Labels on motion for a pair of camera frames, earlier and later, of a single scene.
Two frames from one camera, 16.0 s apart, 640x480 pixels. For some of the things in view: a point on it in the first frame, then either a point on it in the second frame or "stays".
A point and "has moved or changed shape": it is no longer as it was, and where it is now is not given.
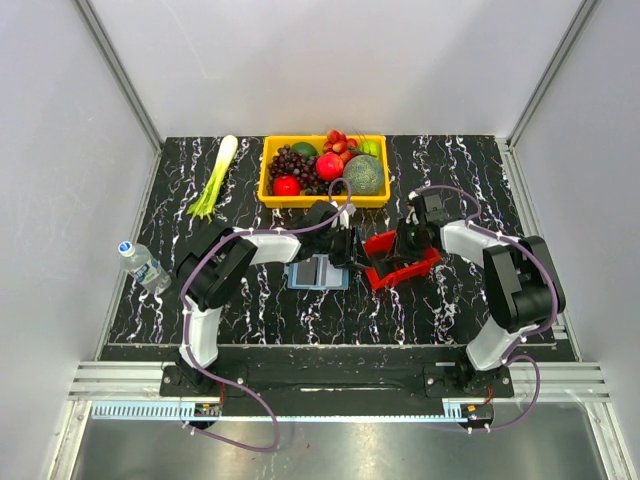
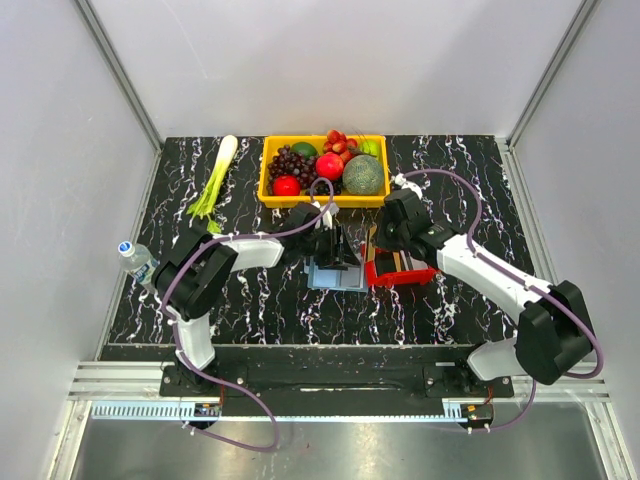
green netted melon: (365, 174) stays
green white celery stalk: (205, 204) stays
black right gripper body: (409, 240) to (389, 235)
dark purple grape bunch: (287, 162) stays
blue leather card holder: (328, 277) has moved or changed shape
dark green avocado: (305, 148) stays
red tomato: (286, 186) stays
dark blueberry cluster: (323, 189) stays
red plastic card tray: (382, 245) has moved or changed shape
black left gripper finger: (359, 252) to (351, 257)
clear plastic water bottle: (136, 259) stays
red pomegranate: (329, 166) stays
